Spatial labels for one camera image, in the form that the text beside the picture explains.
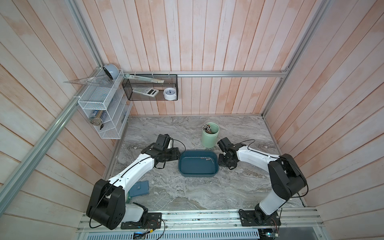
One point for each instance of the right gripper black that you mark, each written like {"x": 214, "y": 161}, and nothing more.
{"x": 221, "y": 163}

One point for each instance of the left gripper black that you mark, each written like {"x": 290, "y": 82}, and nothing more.
{"x": 175, "y": 155}

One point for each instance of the teal plastic storage tray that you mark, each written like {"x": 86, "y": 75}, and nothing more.
{"x": 196, "y": 163}

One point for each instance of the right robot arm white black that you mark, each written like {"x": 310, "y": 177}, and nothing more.
{"x": 285, "y": 175}

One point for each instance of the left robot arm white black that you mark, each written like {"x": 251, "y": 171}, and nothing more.
{"x": 107, "y": 205}

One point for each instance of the mint green pencil cup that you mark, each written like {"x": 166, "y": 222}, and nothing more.
{"x": 210, "y": 140}

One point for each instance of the pencils bundle in cup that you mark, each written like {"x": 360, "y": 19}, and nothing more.
{"x": 207, "y": 129}

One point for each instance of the white tape roll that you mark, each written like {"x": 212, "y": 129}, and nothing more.
{"x": 170, "y": 94}

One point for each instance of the white calculator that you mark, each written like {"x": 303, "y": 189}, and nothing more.
{"x": 149, "y": 92}

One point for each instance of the rolled silver brush bundle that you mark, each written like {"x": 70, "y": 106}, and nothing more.
{"x": 97, "y": 117}

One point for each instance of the clear green ruler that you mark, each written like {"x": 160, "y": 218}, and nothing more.
{"x": 141, "y": 78}

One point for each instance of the clear triangle ruler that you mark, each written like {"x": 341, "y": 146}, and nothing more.
{"x": 98, "y": 81}

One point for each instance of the light blue round speaker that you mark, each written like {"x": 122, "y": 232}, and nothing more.
{"x": 111, "y": 71}

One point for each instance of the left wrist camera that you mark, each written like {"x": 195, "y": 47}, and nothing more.
{"x": 163, "y": 142}

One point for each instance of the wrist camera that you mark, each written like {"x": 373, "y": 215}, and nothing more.
{"x": 225, "y": 144}
{"x": 163, "y": 142}

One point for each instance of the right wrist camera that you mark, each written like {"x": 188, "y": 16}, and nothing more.
{"x": 225, "y": 144}

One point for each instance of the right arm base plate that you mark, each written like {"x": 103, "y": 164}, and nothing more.
{"x": 255, "y": 219}

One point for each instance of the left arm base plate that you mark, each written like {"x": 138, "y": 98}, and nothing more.
{"x": 150, "y": 221}

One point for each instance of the black wire mesh basket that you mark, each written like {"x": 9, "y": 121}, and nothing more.
{"x": 170, "y": 81}

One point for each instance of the white wire mesh shelf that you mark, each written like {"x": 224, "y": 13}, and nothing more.
{"x": 111, "y": 99}

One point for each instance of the horizontal aluminium wall rail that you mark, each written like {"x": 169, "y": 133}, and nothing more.
{"x": 214, "y": 74}

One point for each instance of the aluminium front rail frame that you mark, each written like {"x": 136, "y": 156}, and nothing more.
{"x": 290, "y": 224}

